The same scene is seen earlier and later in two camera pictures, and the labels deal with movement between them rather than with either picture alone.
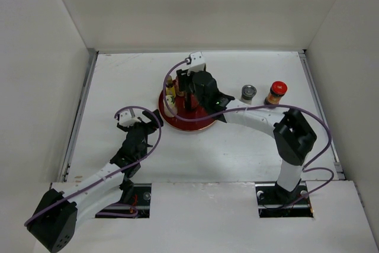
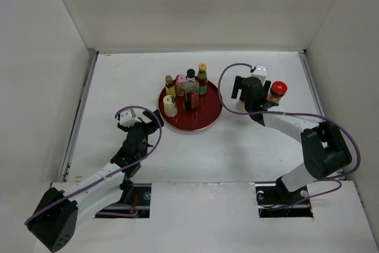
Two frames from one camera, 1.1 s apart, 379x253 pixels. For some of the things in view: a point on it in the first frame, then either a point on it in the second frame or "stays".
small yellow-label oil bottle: (170, 89) stays
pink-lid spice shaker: (180, 93) stays
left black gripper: (140, 124) stays
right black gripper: (183, 76) to (238, 85)
